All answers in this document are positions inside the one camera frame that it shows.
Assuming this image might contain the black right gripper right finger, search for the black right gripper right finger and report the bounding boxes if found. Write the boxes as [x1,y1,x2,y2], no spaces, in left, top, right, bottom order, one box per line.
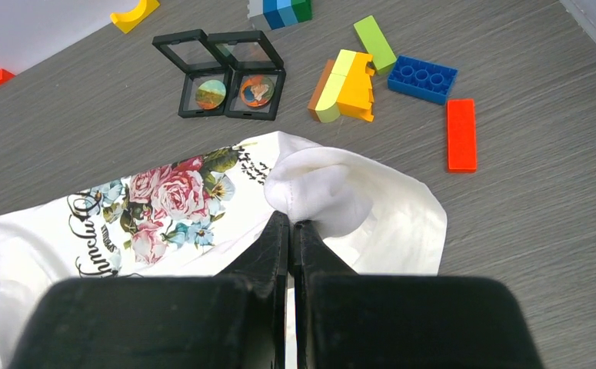
[292,221,543,368]

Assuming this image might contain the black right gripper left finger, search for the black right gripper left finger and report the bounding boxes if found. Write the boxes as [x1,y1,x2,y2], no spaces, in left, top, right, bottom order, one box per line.
[10,212,289,368]

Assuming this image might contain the white floral t-shirt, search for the white floral t-shirt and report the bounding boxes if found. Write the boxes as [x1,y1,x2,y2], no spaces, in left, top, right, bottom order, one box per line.
[0,131,448,368]

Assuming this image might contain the round landscape brooch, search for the round landscape brooch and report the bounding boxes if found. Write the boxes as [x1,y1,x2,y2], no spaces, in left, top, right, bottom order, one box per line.
[195,79,227,110]

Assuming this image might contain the round orange blue brooch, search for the round orange blue brooch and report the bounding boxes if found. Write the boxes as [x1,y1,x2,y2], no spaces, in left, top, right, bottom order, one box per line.
[239,75,275,108]

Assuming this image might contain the red orange flat block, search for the red orange flat block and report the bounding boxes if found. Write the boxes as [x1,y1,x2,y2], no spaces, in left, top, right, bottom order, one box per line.
[447,99,478,173]

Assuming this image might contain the black display case left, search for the black display case left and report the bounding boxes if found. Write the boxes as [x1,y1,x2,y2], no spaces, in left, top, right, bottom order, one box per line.
[151,29,232,118]

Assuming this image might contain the black display case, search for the black display case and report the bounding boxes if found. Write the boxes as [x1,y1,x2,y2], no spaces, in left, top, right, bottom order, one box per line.
[151,29,232,118]
[208,30,286,121]

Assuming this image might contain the black display case right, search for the black display case right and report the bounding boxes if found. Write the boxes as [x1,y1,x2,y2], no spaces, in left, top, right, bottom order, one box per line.
[208,30,286,121]

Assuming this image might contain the yellow orange block cluster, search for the yellow orange block cluster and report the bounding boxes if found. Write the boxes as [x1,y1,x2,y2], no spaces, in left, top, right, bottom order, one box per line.
[308,49,375,123]

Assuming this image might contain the blue studded brick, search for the blue studded brick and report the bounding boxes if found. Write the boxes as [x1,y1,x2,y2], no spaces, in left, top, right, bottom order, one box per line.
[387,55,458,105]

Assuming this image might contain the lime green flat block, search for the lime green flat block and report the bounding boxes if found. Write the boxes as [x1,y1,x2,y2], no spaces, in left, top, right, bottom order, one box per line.
[353,15,397,75]

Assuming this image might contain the stacked blue green blocks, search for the stacked blue green blocks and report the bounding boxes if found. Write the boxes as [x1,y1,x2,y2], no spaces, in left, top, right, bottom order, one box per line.
[247,0,312,32]

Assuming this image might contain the yellow arch block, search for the yellow arch block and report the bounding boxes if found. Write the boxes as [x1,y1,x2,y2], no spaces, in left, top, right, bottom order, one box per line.
[110,0,160,34]

